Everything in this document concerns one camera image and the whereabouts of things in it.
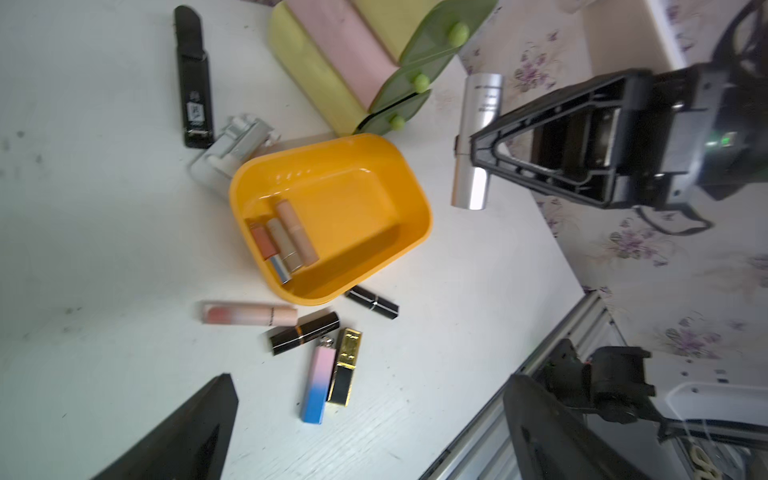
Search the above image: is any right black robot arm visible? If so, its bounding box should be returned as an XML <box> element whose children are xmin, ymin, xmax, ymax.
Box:
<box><xmin>470</xmin><ymin>1</ymin><xmax>767</xmax><ymax>210</ymax></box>

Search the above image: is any green pink drawer organizer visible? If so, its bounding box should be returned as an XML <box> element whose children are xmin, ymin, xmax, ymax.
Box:
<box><xmin>268</xmin><ymin>0</ymin><xmax>496</xmax><ymax>136</ymax></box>

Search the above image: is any short black lipstick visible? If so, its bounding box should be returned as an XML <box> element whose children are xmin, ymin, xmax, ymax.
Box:
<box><xmin>345</xmin><ymin>285</ymin><xmax>399</xmax><ymax>320</ymax></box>

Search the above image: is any black stapler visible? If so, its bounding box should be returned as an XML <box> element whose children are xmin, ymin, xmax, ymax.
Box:
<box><xmin>174</xmin><ymin>5</ymin><xmax>215</xmax><ymax>149</ymax></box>

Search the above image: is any yellow plastic storage box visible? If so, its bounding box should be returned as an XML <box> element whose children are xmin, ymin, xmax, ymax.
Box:
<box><xmin>228</xmin><ymin>134</ymin><xmax>433</xmax><ymax>306</ymax></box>

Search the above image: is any blue pink gradient lipstick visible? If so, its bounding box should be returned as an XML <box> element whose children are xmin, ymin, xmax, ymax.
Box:
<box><xmin>300</xmin><ymin>336</ymin><xmax>336</xmax><ymax>425</ymax></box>

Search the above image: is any black lipstick gold band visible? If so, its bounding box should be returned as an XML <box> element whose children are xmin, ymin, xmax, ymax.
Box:
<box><xmin>269</xmin><ymin>312</ymin><xmax>340</xmax><ymax>355</ymax></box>

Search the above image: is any aluminium front rail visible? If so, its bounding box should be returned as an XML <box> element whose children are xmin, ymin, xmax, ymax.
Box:
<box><xmin>419</xmin><ymin>290</ymin><xmax>768</xmax><ymax>480</ymax></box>

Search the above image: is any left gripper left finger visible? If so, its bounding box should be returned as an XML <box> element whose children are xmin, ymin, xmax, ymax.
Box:
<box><xmin>96</xmin><ymin>374</ymin><xmax>239</xmax><ymax>479</ymax></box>

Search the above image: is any white folding phone stand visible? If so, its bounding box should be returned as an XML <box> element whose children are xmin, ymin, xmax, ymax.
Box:
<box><xmin>188</xmin><ymin>114</ymin><xmax>280</xmax><ymax>201</ymax></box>

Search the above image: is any beige matte lipstick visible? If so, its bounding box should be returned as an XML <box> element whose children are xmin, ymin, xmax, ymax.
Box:
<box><xmin>276</xmin><ymin>200</ymin><xmax>319</xmax><ymax>266</ymax></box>

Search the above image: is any pink gradient lip gloss tube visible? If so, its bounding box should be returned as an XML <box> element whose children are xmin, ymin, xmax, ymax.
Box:
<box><xmin>203</xmin><ymin>303</ymin><xmax>298</xmax><ymax>327</ymax></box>

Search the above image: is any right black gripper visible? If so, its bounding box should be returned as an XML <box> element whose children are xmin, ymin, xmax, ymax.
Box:
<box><xmin>470</xmin><ymin>64</ymin><xmax>729</xmax><ymax>209</ymax></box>

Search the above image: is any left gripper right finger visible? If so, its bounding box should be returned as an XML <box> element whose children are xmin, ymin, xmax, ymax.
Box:
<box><xmin>503</xmin><ymin>374</ymin><xmax>647</xmax><ymax>479</ymax></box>

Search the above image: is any red silver lipstick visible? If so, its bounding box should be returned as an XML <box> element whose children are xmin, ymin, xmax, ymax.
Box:
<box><xmin>247</xmin><ymin>221</ymin><xmax>292</xmax><ymax>285</ymax></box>

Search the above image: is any champagne gold lipstick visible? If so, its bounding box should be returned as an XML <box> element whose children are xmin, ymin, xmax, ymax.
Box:
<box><xmin>266</xmin><ymin>218</ymin><xmax>303</xmax><ymax>274</ymax></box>

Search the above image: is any silver cylinder lipstick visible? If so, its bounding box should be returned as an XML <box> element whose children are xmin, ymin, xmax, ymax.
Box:
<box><xmin>450</xmin><ymin>72</ymin><xmax>505</xmax><ymax>212</ymax></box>

